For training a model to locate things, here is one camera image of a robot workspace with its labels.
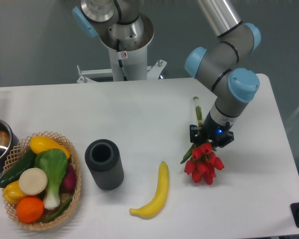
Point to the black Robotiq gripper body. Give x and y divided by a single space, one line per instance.
210 127

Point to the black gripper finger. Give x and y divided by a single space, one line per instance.
195 134
222 139

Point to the red tulip bouquet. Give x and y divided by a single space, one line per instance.
201 162

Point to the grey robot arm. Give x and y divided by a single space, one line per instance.
126 33

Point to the yellow banana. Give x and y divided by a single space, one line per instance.
157 203

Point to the dark grey ribbed vase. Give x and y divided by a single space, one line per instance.
102 158

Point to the purple red onion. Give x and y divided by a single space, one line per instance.
69 181

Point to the green bok choy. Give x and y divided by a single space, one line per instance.
54 163

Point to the green bean pod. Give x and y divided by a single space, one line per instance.
58 212

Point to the yellow squash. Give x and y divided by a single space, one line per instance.
39 144

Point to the green cucumber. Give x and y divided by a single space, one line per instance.
14 173

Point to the cream round mushroom cap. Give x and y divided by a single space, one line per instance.
33 181

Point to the woven wicker basket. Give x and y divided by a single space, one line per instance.
69 197

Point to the orange fruit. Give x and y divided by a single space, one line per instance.
29 209

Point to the yellow bell pepper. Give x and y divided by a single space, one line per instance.
13 194

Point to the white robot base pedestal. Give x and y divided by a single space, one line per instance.
125 66

